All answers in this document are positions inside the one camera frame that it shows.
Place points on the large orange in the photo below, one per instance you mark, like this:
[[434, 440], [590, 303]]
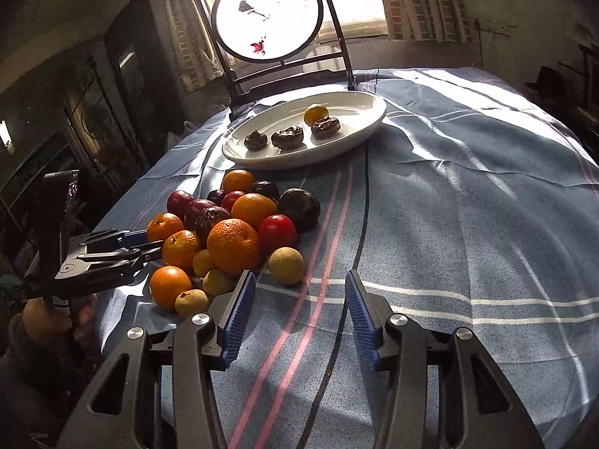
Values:
[[234, 246]]

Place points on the dark plum far back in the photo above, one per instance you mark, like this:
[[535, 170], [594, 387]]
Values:
[[266, 189]]

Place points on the standing fan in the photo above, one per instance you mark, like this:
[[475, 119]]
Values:
[[97, 122]]

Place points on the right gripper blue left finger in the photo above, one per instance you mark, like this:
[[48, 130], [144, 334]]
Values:
[[234, 321]]

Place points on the small red plum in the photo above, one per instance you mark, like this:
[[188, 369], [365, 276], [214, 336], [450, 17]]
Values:
[[230, 198]]

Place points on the dark framed mirror cabinet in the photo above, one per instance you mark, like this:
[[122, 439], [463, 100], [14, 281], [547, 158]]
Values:
[[144, 78]]

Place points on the partly hidden orange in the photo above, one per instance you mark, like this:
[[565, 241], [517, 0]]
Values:
[[166, 284]]

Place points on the tan longan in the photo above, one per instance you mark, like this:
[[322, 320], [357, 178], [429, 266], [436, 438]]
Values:
[[286, 265], [191, 302]]

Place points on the smooth orange tangerine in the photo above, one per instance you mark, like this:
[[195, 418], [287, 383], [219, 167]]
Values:
[[253, 208]]

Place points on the left checked curtain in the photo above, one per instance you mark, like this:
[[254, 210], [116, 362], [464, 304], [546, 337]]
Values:
[[196, 61]]

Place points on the small orange back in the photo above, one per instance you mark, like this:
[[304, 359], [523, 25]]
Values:
[[238, 179]]

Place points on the dark purple plum back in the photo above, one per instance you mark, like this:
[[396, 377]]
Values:
[[216, 196]]

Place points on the brown water chestnut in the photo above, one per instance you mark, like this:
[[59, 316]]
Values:
[[289, 138], [325, 127], [255, 141]]

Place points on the dark red plum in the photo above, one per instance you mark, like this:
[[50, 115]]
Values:
[[177, 203], [193, 211]]

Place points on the white ceramic plate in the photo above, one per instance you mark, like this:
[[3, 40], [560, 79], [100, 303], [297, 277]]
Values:
[[359, 113]]

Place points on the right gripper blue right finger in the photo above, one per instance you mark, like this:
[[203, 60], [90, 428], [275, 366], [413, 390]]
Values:
[[367, 328]]

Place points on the blue striped tablecloth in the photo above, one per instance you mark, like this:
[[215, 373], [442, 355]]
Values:
[[469, 206]]

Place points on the bright red plum right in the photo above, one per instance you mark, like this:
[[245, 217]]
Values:
[[277, 231]]

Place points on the person's left hand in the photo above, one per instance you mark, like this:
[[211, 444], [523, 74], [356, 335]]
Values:
[[45, 324]]

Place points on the round painted table screen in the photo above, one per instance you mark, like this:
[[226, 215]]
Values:
[[270, 47]]

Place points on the orange mandarin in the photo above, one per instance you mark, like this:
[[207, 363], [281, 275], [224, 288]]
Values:
[[163, 226], [180, 249]]

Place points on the small yellow fruit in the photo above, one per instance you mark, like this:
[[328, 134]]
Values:
[[202, 263]]

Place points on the yellow round fruit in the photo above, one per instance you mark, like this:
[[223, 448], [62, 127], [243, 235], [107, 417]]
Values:
[[314, 113]]

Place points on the small yellow-green fruit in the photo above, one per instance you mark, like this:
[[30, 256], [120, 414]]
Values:
[[216, 283]]

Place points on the right checked curtain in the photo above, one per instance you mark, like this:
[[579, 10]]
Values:
[[443, 21]]

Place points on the dark passion fruit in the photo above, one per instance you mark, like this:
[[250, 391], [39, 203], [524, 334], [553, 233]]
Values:
[[301, 207]]

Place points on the checked curtain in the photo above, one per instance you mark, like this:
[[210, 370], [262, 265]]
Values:
[[443, 21], [196, 61]]

